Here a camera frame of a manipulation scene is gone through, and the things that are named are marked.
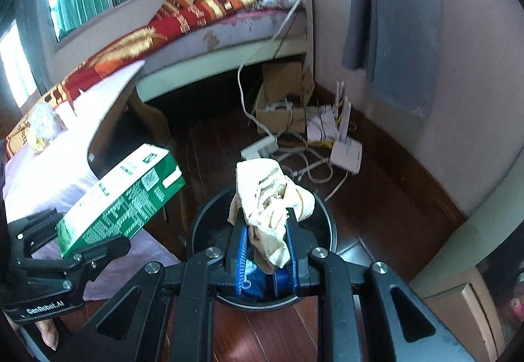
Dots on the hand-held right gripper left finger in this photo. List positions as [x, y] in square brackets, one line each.
[241, 260]

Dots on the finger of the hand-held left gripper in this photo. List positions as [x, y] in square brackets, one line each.
[30, 225]
[102, 249]

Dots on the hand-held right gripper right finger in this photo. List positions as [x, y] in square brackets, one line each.
[293, 263]

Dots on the black trash bin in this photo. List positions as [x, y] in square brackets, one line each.
[204, 222]

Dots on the green and white carton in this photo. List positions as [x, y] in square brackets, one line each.
[123, 198]

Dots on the beige cloth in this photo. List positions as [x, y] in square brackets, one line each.
[266, 202]

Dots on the clear plastic bag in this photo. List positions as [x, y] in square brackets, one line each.
[43, 120]

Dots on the person's left hand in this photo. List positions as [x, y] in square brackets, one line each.
[47, 335]

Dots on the white floor power strip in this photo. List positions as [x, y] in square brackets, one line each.
[260, 148]

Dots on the white router with antennas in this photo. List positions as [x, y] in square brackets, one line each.
[347, 151]

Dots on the narrow bright window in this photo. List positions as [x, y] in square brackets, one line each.
[12, 59]

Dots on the pale wooden nightstand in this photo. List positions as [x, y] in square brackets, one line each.
[470, 304]

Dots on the open cardboard box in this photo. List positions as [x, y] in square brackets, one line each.
[282, 77]

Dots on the white bed with red headboard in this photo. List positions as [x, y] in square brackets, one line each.
[204, 77]

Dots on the grey floral mattress sheet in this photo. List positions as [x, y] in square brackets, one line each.
[245, 28]

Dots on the bed with red yellow blanket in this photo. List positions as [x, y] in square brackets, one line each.
[163, 22]

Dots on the blue-grey curtain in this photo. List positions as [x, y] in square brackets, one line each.
[393, 18]

